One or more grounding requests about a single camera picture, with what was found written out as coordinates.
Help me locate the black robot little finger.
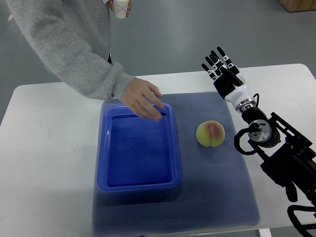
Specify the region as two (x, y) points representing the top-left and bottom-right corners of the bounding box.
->
(201, 63), (217, 81)

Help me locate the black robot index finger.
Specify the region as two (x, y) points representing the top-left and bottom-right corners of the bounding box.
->
(217, 46), (234, 68)

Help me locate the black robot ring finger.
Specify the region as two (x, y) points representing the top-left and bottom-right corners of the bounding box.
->
(205, 56), (222, 76)

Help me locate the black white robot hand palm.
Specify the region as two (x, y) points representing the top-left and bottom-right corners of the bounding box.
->
(213, 65), (255, 113)

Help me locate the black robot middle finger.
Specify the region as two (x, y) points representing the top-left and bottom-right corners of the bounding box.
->
(210, 50), (226, 72)

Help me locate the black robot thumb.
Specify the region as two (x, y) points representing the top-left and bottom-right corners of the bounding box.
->
(220, 66), (243, 86)

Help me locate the blue plastic tray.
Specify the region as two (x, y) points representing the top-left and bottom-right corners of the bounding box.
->
(96, 104), (181, 193)

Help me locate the white paper cup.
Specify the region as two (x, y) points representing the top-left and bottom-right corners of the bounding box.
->
(113, 0), (129, 19)

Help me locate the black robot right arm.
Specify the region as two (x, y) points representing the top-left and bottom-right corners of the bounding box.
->
(201, 47), (316, 237)

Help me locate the grey sweater forearm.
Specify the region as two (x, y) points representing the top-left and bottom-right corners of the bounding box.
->
(7, 0), (133, 100)

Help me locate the yellow red peach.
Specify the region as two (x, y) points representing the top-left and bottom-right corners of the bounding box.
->
(196, 120), (225, 148)

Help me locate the person's bare hand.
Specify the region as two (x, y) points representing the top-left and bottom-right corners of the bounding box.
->
(121, 78), (164, 121)

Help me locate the person's hand holding cup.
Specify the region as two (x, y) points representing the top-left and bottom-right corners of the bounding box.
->
(108, 0), (133, 18)

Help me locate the wooden box corner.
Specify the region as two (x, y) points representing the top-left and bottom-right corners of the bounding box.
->
(279, 0), (316, 13)

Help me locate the blue textured mat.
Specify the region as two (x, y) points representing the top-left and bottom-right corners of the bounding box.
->
(92, 92), (260, 237)

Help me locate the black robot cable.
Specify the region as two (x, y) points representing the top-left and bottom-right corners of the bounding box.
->
(233, 128), (260, 156)

